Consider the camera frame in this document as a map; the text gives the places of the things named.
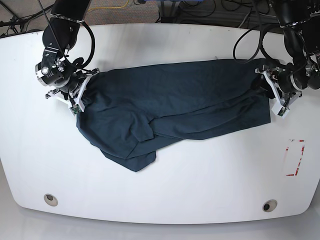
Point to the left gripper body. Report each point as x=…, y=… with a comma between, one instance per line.
x=281, y=83

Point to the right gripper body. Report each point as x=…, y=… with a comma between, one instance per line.
x=67, y=85

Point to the dark navy T-shirt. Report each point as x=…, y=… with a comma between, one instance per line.
x=133, y=112

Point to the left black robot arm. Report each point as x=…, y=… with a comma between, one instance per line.
x=300, y=23

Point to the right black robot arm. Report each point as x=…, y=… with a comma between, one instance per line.
x=60, y=36

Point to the red tape rectangle marking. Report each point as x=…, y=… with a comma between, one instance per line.
x=293, y=156

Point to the black tripod stand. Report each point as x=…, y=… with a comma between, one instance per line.
x=16, y=24

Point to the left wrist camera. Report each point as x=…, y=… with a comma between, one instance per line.
x=280, y=111

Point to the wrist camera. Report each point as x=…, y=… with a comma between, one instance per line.
x=76, y=109
x=280, y=111

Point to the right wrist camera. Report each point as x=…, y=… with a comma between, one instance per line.
x=76, y=109

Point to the left table cable grommet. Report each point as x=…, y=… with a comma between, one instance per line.
x=50, y=200

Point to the table cable grommet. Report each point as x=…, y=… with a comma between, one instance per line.
x=269, y=205
x=50, y=200

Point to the right table cable grommet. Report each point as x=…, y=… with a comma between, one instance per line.
x=269, y=205

